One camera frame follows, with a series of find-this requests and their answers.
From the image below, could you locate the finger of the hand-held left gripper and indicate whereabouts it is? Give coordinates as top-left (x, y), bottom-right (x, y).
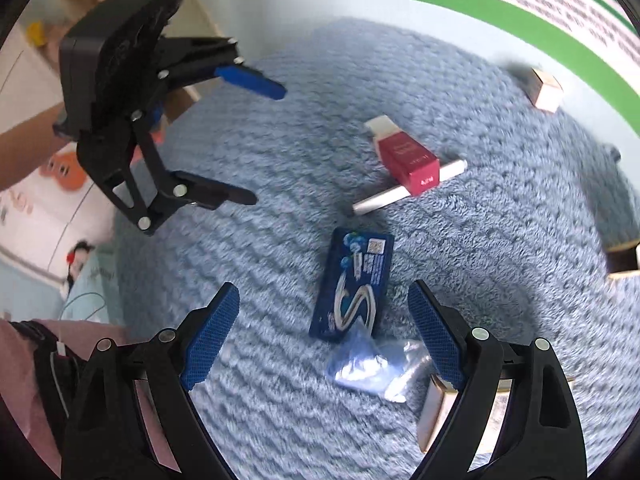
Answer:
top-left (76, 114), bottom-right (259, 237)
top-left (134, 36), bottom-right (287, 117)

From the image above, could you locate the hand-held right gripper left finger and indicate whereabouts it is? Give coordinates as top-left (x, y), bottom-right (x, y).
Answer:
top-left (61, 282), bottom-right (241, 480)

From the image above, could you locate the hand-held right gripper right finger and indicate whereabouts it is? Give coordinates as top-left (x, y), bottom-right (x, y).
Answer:
top-left (407, 280), bottom-right (588, 480)

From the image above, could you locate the beige cardboard box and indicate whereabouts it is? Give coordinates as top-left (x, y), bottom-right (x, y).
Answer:
top-left (417, 372), bottom-right (516, 456)

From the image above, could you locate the clear plastic wrapper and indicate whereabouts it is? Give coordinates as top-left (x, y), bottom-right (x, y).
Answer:
top-left (325, 322), bottom-right (433, 403)

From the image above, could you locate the blue chewing gum pack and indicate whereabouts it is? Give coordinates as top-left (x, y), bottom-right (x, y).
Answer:
top-left (308, 226), bottom-right (396, 343)

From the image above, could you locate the white tube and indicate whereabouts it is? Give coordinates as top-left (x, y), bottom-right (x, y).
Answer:
top-left (351, 159), bottom-right (469, 216)

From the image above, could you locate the red cosmetic box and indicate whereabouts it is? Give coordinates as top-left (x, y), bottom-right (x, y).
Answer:
top-left (364, 115), bottom-right (442, 198)

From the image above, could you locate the person's left forearm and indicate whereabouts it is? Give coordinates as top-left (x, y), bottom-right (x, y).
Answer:
top-left (0, 102), bottom-right (71, 192)

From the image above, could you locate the blue fleece blanket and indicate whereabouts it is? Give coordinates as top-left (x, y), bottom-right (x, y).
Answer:
top-left (112, 17), bottom-right (640, 480)

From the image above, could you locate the light blue printed bedsheet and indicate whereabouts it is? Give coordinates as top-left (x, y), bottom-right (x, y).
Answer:
top-left (0, 240), bottom-right (122, 326)

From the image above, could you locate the white wardrobe with stickers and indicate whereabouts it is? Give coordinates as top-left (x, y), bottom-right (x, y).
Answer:
top-left (0, 22), bottom-right (121, 283)

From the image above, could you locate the person's pink clothing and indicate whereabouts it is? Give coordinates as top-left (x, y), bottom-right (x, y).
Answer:
top-left (0, 317), bottom-right (168, 480)

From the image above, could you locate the open beige box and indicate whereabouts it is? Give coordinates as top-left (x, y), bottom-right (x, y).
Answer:
top-left (605, 241), bottom-right (640, 282)

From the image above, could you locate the small beige box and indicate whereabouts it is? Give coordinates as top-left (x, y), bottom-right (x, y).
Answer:
top-left (527, 66), bottom-right (565, 113)

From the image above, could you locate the black strap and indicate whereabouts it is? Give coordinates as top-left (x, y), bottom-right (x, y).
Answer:
top-left (10, 320), bottom-right (87, 438)

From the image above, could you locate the green striped wall poster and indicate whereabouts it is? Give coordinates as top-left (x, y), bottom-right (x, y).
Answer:
top-left (404, 0), bottom-right (640, 137)

